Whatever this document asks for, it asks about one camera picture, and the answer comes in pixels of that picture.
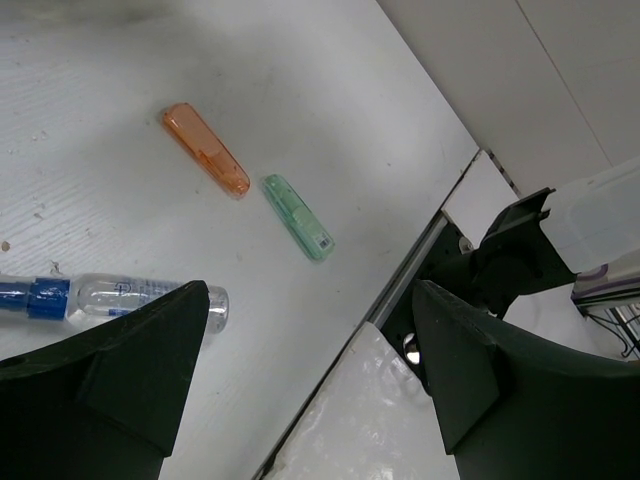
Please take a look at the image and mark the orange plastic case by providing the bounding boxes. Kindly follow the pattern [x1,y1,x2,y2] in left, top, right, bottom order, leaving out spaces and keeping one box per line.
[162,103,251,199]

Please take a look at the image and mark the clear blue-cap spray bottle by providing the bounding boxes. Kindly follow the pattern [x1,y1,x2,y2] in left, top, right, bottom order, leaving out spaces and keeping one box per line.
[0,272,230,334]

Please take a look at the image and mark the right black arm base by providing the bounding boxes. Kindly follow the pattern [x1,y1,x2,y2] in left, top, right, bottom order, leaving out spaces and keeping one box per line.
[377,219,576,396]

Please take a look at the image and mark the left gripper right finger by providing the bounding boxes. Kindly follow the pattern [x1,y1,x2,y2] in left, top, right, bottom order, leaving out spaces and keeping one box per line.
[412,281,639,479]

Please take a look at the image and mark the green plastic case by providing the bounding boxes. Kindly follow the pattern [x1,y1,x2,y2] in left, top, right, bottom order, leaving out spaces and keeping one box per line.
[261,174,335,263]

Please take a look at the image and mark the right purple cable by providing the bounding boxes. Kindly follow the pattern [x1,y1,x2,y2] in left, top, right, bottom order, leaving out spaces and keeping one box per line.
[572,264,640,309]

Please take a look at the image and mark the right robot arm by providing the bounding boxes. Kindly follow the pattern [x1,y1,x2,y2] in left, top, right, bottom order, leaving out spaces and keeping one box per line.
[476,158,639,304]

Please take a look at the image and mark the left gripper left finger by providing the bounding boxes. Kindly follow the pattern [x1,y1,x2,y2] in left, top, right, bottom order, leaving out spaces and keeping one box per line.
[1,281,209,479]

